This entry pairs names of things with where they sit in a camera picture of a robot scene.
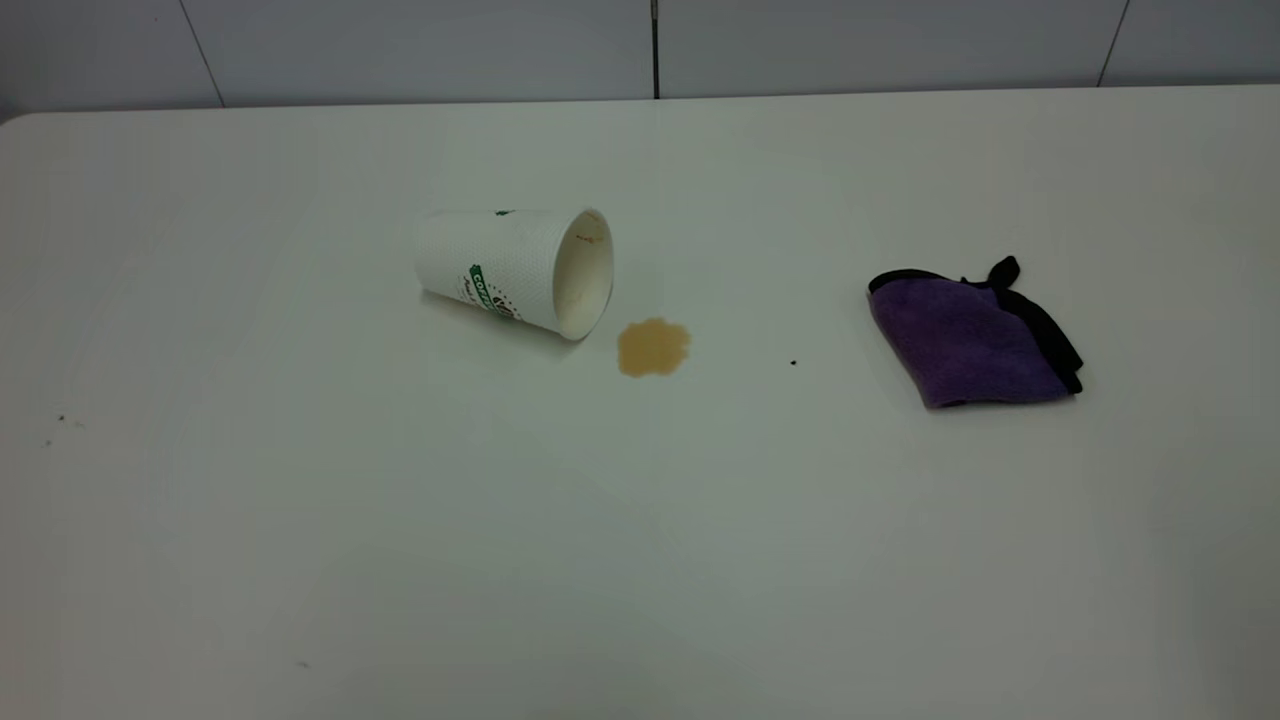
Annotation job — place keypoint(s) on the brown coffee spill stain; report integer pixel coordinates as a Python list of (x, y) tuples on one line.
[(654, 348)]

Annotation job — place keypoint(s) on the white paper coffee cup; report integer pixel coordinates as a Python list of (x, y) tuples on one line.
[(510, 265)]

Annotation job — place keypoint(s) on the purple cloth with black trim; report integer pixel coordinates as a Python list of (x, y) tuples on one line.
[(960, 345)]

